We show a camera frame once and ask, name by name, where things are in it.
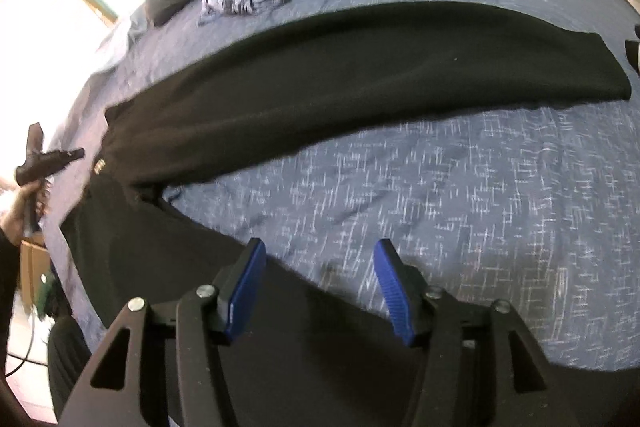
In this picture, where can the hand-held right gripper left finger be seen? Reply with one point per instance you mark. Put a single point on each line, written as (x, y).
(245, 292)

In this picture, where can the person's black-clothed leg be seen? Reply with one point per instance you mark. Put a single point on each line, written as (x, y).
(67, 367)

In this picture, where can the light grey crumpled cloth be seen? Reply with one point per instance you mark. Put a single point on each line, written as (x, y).
(240, 2)

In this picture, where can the green item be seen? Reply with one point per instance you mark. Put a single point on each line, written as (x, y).
(47, 289)

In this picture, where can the person's left hand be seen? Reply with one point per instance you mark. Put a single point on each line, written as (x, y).
(17, 217)

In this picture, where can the person's left forearm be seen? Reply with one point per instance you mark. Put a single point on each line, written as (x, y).
(7, 267)

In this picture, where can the blue-grey bed sheet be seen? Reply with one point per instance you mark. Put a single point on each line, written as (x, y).
(450, 187)

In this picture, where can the wooden bedside cabinet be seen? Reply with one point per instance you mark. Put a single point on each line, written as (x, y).
(32, 267)

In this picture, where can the black pants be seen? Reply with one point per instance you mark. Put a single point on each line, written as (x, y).
(325, 82)

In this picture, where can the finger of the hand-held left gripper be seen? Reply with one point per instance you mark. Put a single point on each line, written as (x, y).
(36, 138)
(47, 164)

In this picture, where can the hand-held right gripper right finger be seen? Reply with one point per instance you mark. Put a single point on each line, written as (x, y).
(395, 292)

